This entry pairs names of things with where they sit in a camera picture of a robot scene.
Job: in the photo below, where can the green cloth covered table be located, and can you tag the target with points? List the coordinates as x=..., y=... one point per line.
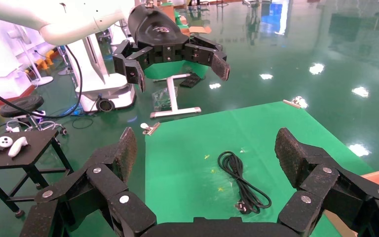
x=163, y=70

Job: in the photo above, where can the green tablecloth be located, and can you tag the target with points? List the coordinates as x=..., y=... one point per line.
x=192, y=137

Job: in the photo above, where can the black metal side table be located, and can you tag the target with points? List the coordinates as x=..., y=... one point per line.
x=36, y=144

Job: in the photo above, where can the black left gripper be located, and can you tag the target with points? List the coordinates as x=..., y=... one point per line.
x=153, y=29

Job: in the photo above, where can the silver table clamp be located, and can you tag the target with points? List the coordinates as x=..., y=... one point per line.
x=294, y=103
x=150, y=128

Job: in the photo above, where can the black round rolling stool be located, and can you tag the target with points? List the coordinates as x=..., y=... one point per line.
x=21, y=105

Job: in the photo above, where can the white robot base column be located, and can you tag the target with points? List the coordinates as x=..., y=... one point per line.
x=101, y=88

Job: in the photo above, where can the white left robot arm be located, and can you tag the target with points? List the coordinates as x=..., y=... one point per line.
x=71, y=29

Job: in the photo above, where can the white standing fan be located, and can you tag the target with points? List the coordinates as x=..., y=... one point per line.
x=44, y=80

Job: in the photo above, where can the clear plastic bag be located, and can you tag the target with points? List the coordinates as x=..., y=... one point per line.
x=160, y=98

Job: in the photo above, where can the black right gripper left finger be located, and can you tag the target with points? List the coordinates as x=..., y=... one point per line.
x=107, y=183

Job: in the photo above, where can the black flat floor object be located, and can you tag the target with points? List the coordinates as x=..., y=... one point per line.
x=191, y=81

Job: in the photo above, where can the white T-shaped table leg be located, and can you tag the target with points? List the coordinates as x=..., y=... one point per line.
x=173, y=98

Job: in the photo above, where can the flat brown cardboard piece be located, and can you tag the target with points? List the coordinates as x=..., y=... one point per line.
x=197, y=30

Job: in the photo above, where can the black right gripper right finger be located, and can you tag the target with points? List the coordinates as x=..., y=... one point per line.
x=320, y=183

